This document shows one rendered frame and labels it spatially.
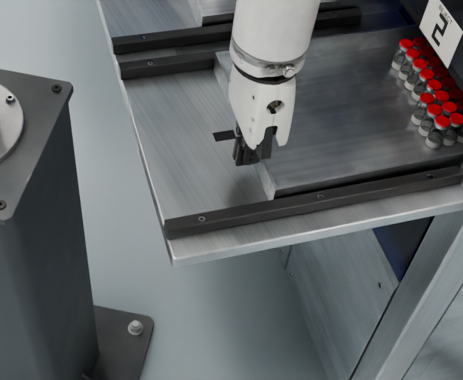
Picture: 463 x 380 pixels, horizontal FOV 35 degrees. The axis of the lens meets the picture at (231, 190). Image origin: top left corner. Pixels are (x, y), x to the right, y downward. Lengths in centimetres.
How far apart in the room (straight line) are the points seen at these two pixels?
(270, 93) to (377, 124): 29
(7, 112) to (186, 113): 25
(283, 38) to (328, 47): 39
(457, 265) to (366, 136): 24
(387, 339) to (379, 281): 11
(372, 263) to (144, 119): 52
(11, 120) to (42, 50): 145
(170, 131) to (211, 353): 89
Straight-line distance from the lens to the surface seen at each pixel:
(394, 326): 129
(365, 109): 106
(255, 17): 74
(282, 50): 75
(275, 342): 182
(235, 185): 94
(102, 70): 239
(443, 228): 107
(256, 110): 80
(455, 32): 98
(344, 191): 93
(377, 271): 130
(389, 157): 101
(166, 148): 97
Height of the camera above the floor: 160
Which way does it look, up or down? 51 degrees down
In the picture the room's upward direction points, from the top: 8 degrees clockwise
